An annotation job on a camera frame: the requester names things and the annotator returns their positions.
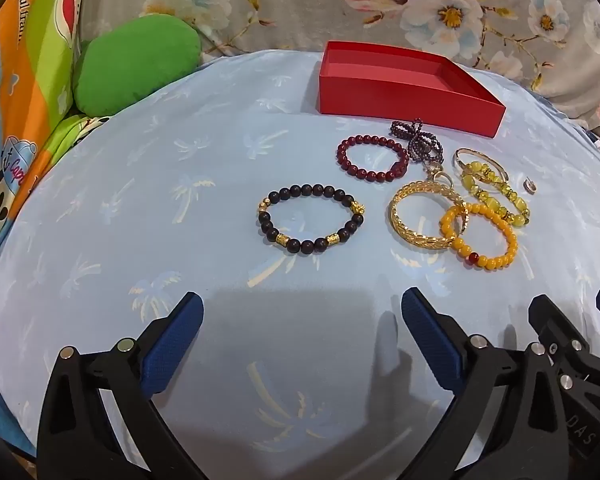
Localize green pillow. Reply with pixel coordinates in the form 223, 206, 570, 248
72, 15, 202, 117

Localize purple bead bracelet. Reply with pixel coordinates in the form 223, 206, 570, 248
390, 117, 446, 171

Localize red cardboard box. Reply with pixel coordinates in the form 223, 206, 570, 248
316, 40, 507, 138

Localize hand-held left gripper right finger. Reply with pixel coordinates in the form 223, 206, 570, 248
395, 287, 571, 480

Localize wide gold bangle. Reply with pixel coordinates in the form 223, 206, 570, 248
389, 180, 470, 248

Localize orange bead bracelet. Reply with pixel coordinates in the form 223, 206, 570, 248
440, 201, 520, 272

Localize thin gold bangle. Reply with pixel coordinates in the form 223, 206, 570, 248
452, 147, 508, 183

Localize gold ring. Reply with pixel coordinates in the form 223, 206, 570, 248
426, 166, 456, 190

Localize black and gold bead bracelet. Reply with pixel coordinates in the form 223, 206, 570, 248
256, 183, 366, 253

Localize dark red bead bracelet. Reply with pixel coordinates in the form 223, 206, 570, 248
337, 134, 407, 183

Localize yellow-green bead bracelet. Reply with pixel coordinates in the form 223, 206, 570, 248
460, 160, 531, 228

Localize grey floral bed sheet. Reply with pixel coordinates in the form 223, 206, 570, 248
75, 0, 600, 161

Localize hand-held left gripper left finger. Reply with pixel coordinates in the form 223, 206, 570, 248
37, 292, 211, 480

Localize colourful cartoon blanket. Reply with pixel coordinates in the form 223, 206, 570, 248
0, 0, 112, 261

